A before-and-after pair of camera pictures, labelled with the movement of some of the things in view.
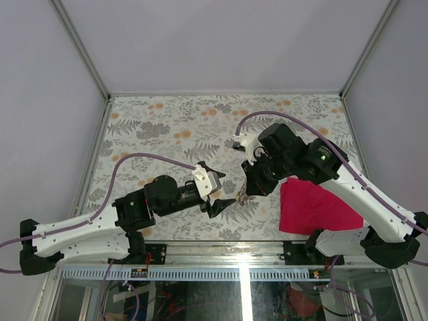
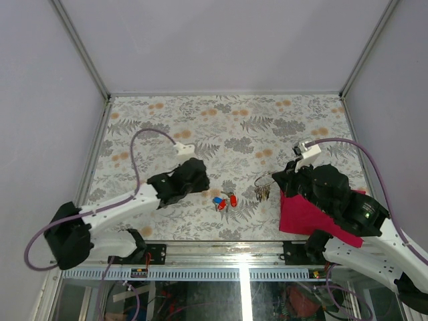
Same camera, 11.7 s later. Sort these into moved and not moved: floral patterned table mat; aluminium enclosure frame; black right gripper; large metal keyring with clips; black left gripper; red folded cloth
Moved: large metal keyring with clips; black left gripper; black right gripper
Not moved: red folded cloth; floral patterned table mat; aluminium enclosure frame
